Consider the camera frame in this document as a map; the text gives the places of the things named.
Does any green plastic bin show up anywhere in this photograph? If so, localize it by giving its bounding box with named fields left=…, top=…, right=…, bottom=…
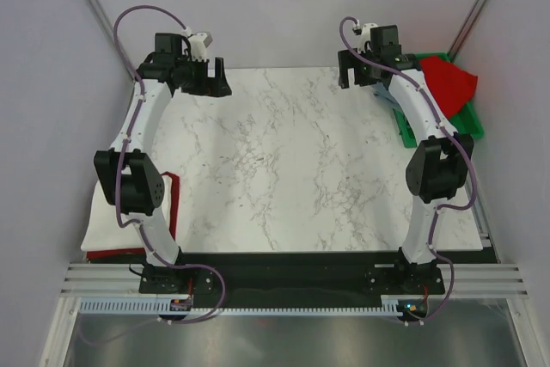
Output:
left=393, top=51, right=486, bottom=150

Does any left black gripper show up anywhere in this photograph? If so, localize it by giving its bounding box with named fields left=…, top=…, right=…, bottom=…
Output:
left=175, top=56, right=231, bottom=99

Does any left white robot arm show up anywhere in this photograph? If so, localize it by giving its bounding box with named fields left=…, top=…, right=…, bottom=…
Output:
left=94, top=29, right=232, bottom=294

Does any aluminium corner post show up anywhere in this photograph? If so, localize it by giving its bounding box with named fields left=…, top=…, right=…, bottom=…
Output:
left=447, top=0, right=490, bottom=62
left=84, top=0, right=131, bottom=79

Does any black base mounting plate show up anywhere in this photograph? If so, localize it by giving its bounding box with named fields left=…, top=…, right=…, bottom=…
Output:
left=137, top=250, right=443, bottom=297

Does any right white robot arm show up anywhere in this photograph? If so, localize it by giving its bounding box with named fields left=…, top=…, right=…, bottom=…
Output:
left=338, top=16, right=476, bottom=295

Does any right aluminium corner post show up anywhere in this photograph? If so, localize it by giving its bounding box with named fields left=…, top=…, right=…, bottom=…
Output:
left=447, top=0, right=490, bottom=62

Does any left aluminium corner post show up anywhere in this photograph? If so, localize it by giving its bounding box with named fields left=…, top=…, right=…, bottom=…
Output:
left=84, top=0, right=131, bottom=79

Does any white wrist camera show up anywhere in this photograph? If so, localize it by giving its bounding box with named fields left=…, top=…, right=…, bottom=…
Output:
left=180, top=28, right=213, bottom=62
left=352, top=22, right=379, bottom=53

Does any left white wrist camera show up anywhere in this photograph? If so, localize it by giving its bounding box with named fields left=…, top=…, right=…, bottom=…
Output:
left=180, top=28, right=213, bottom=62

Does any grey slotted cable duct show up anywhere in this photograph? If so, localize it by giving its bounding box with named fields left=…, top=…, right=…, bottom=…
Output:
left=78, top=297, right=413, bottom=316

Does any aluminium frame rail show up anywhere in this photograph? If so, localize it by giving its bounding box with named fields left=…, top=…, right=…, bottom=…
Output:
left=61, top=264, right=527, bottom=298

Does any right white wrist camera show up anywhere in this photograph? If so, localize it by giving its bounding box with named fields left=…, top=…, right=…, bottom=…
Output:
left=352, top=22, right=379, bottom=53

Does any light blue t-shirt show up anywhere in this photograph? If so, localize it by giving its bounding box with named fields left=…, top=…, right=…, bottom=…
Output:
left=373, top=83, right=403, bottom=113

